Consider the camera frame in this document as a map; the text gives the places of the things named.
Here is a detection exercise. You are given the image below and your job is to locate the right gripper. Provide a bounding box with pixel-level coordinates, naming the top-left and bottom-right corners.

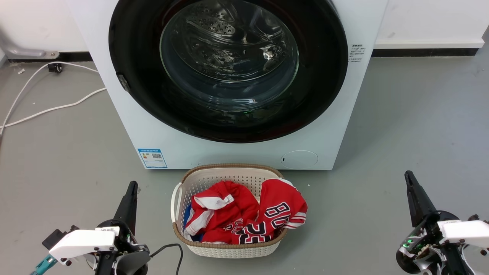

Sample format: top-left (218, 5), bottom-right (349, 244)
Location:
top-left (396, 171), bottom-right (489, 275)

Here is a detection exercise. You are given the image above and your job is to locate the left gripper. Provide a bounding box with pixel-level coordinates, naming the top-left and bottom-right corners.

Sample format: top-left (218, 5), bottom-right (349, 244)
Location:
top-left (42, 181), bottom-right (138, 275)

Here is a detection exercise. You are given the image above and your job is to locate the black round washer door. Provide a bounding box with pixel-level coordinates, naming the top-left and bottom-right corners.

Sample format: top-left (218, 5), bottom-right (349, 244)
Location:
top-left (108, 0), bottom-right (349, 144)

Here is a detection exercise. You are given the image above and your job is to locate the white front-load washing machine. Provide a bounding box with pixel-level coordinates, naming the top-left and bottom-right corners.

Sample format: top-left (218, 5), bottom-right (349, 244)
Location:
top-left (65, 0), bottom-right (388, 170)

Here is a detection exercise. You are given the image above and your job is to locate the blue cloth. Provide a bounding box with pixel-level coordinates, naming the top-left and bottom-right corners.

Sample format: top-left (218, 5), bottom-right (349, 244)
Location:
top-left (183, 204), bottom-right (203, 242)

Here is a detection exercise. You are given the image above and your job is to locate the blue energy label sticker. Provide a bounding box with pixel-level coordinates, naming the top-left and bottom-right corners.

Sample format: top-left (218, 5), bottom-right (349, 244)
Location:
top-left (138, 149), bottom-right (168, 169)

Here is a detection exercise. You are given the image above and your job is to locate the red garment with white collar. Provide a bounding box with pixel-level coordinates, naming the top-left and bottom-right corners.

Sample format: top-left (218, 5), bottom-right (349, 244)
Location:
top-left (185, 181), bottom-right (260, 244)

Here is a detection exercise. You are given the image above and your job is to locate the white woven laundry basket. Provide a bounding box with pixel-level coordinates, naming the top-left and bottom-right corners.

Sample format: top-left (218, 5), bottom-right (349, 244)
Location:
top-left (171, 164), bottom-right (290, 259)

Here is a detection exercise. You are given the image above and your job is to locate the round white filter cover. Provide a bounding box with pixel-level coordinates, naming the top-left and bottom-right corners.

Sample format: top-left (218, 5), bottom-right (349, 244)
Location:
top-left (281, 150), bottom-right (319, 170)

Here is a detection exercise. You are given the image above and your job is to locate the red jersey with number print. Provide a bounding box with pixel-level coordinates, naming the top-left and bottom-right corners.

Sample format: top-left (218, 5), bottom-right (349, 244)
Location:
top-left (231, 178), bottom-right (308, 245)

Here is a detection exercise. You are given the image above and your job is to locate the black baseboard strip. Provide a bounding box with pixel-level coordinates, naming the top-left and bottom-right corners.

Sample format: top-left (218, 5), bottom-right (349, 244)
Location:
top-left (8, 52), bottom-right (93, 63)
top-left (371, 48), bottom-right (485, 58)

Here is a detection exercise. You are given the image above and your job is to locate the small black text sticker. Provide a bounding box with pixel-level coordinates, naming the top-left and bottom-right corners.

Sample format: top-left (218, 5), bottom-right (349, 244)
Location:
top-left (348, 44), bottom-right (366, 63)

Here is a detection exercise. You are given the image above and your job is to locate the teal cable connector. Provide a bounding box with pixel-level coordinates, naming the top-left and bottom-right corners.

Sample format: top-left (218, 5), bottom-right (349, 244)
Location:
top-left (31, 255), bottom-right (58, 275)

